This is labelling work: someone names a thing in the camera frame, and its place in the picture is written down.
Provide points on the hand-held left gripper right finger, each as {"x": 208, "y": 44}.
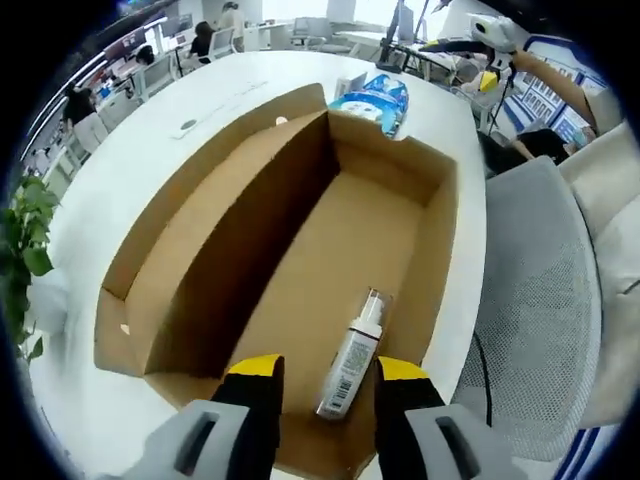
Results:
{"x": 400, "y": 420}

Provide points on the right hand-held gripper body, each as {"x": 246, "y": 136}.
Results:
{"x": 495, "y": 32}

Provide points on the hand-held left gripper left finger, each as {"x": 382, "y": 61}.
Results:
{"x": 250, "y": 415}

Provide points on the navy patterned foil pouch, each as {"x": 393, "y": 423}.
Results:
{"x": 395, "y": 105}

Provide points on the brown cardboard shoe box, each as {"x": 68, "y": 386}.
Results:
{"x": 350, "y": 240}

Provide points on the small white blue box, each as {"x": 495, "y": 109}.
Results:
{"x": 350, "y": 84}

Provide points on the blue white display board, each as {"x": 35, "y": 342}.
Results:
{"x": 545, "y": 107}

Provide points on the black tripod stand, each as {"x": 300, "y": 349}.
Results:
{"x": 390, "y": 64}

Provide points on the white spray bottle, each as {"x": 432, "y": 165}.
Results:
{"x": 352, "y": 360}

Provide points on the grey mesh office chair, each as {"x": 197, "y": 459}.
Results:
{"x": 535, "y": 300}

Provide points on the person's white clothing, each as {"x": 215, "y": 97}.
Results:
{"x": 615, "y": 225}

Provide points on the white office chair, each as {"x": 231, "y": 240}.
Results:
{"x": 156, "y": 75}
{"x": 222, "y": 42}

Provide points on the green potted plant white pot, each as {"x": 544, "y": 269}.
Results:
{"x": 25, "y": 240}

